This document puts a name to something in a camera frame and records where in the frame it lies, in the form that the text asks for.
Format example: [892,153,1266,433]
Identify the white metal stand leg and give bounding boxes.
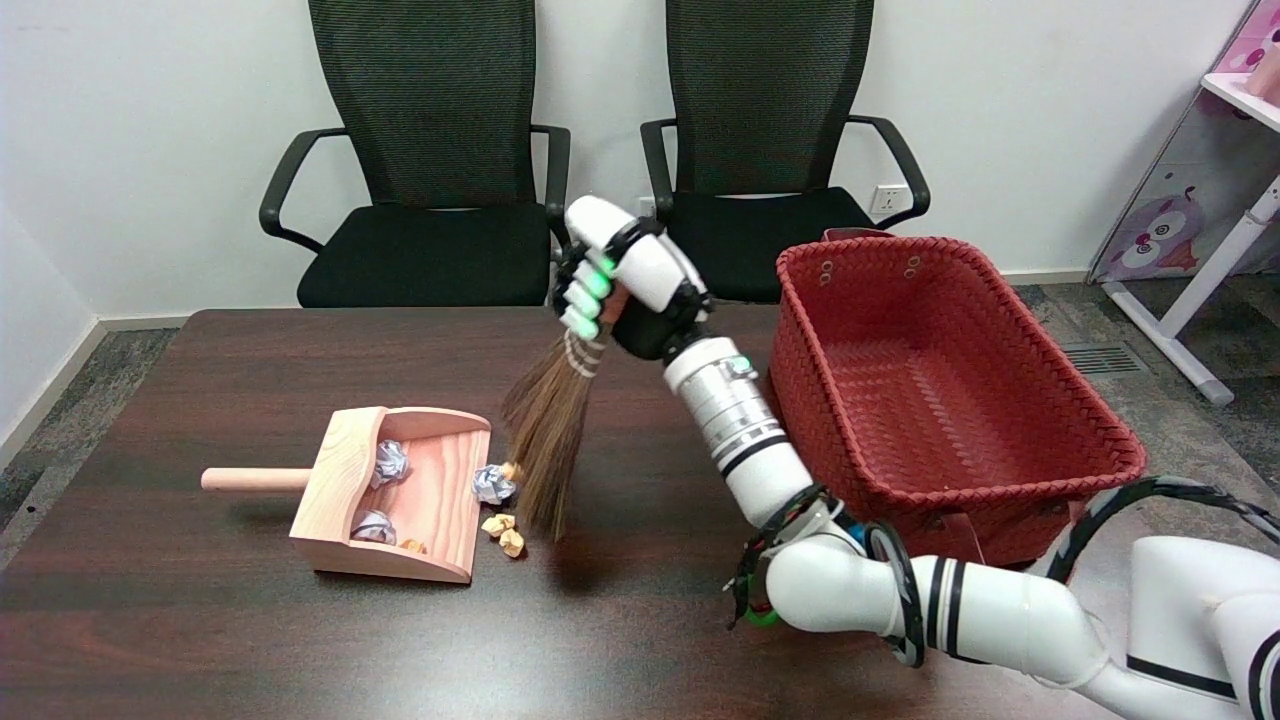
[1103,178,1280,406]

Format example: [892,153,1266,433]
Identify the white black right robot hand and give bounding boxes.
[548,195,716,363]

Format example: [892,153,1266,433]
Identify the black mesh office chair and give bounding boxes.
[258,0,579,309]
[638,0,931,306]

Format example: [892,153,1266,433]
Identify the black robot cable conduit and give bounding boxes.
[1045,475,1280,586]

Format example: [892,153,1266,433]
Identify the brown straw hand broom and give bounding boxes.
[500,285,629,543]

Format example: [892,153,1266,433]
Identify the black green wire bundle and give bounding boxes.
[725,485,926,669]

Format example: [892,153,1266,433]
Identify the red woven basket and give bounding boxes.
[768,228,1148,569]

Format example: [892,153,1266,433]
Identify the wooden dustpan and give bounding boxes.
[200,405,493,585]

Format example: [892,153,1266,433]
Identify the grey floor vent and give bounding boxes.
[1062,343,1149,376]

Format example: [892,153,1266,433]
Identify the pink owl print shelf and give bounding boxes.
[1088,0,1280,283]

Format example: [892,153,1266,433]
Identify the pink cup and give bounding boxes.
[1245,45,1280,101]

